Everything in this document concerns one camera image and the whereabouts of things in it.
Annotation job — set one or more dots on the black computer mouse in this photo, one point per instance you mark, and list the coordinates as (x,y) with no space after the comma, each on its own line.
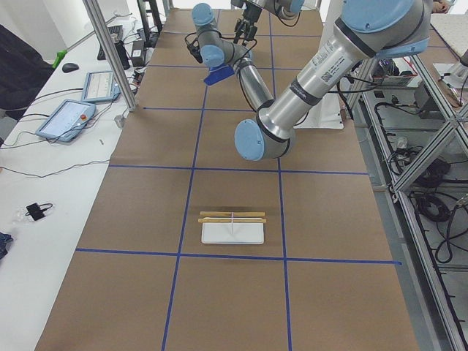
(69,67)

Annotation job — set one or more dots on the small black clip device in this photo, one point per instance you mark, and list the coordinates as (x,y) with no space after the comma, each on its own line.
(37,211)

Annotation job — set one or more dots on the left teach pendant tablet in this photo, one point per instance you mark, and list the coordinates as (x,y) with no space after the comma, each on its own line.
(100,87)

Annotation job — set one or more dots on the aluminium frame rail structure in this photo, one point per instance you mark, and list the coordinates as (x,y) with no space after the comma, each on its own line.
(415,138)

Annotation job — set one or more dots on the aluminium frame post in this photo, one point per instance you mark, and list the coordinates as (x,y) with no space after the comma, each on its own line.
(103,35)

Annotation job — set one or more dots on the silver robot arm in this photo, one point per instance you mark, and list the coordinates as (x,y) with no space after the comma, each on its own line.
(224,58)
(364,30)

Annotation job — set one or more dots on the teach pendant tablet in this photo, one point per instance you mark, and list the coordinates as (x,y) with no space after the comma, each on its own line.
(100,87)
(66,121)

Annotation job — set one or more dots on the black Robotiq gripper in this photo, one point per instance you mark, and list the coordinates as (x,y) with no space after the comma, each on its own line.
(251,14)

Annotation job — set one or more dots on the blue and grey towel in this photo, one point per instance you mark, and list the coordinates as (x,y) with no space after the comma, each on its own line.
(217,74)

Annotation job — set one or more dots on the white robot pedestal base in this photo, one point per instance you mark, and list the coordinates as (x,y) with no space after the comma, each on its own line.
(325,115)

